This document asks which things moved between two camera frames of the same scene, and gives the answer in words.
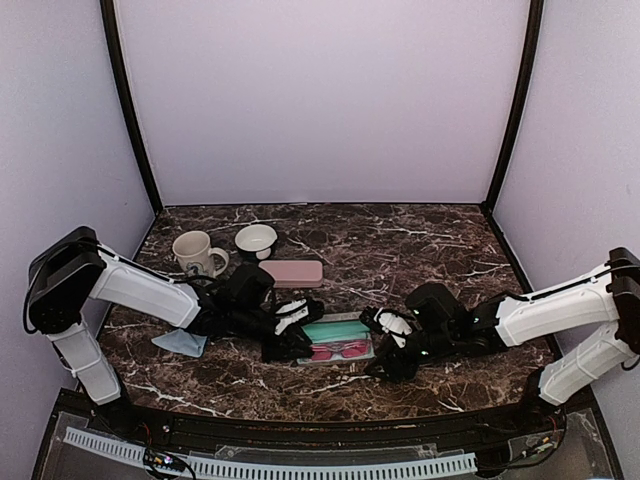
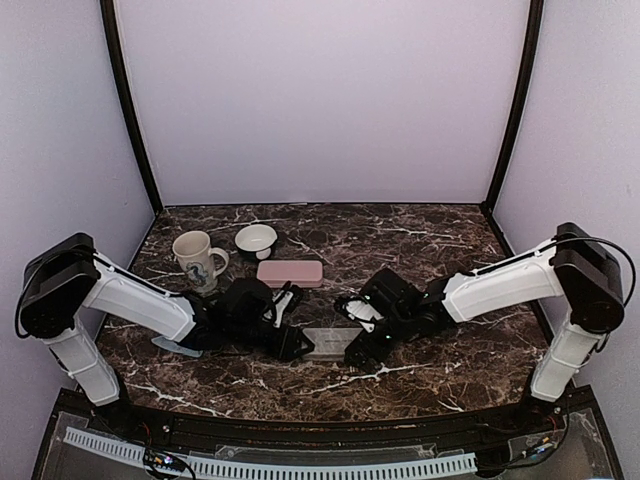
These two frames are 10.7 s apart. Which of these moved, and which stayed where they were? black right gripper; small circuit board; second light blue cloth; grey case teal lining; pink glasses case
Moved: black right gripper; grey case teal lining
Stayed: small circuit board; pink glasses case; second light blue cloth
